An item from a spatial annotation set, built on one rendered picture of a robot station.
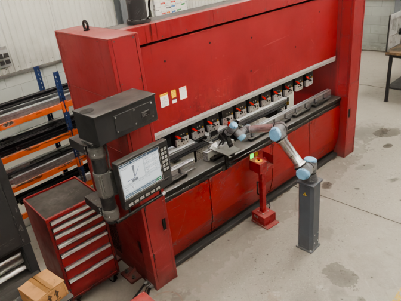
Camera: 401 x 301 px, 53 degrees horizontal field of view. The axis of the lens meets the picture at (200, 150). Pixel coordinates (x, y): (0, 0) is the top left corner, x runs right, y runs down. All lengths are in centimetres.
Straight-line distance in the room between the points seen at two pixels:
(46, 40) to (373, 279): 596
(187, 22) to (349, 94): 276
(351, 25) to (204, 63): 222
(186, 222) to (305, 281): 122
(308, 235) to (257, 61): 180
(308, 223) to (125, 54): 231
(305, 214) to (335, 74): 223
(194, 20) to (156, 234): 186
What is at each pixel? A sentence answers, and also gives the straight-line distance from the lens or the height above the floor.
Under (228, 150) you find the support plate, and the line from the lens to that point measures 396.
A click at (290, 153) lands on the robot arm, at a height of 111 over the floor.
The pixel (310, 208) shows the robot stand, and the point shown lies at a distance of 396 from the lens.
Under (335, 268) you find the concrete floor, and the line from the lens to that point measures 414.
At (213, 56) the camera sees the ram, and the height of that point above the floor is 189.
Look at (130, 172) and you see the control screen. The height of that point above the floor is 149.
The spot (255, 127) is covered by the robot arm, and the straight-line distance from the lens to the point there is 383.
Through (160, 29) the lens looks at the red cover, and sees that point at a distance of 337.
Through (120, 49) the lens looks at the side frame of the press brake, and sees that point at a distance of 295.
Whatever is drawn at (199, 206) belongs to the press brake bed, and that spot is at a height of 53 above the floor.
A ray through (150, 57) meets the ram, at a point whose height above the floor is 205.
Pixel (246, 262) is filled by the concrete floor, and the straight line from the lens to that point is 415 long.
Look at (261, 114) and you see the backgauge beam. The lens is 494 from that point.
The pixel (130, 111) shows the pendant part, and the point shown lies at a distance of 267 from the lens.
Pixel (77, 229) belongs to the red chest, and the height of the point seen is 78.
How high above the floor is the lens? 279
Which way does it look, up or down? 27 degrees down
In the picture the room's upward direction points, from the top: 6 degrees counter-clockwise
